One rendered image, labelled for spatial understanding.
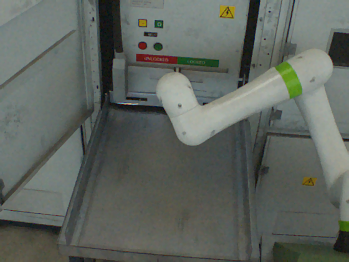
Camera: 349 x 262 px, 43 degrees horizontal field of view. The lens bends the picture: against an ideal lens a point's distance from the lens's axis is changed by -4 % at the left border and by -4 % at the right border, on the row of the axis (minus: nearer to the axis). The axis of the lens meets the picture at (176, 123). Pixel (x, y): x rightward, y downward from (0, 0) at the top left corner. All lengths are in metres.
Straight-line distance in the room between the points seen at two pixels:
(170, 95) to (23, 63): 0.48
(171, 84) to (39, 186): 1.14
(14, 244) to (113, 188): 1.10
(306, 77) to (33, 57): 0.86
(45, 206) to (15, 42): 1.17
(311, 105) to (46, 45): 0.91
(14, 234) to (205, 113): 1.53
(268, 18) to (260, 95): 0.36
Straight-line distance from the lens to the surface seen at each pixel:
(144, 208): 1.53
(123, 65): 1.70
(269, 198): 2.20
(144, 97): 1.88
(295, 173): 2.09
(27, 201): 2.43
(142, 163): 1.67
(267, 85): 1.41
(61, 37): 1.64
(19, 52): 1.47
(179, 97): 1.36
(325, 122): 1.59
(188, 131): 1.37
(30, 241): 2.57
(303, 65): 1.43
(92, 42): 1.75
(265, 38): 1.69
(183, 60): 1.78
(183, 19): 1.70
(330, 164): 1.58
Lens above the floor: 2.01
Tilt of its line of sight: 39 degrees down
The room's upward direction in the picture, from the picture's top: 3 degrees clockwise
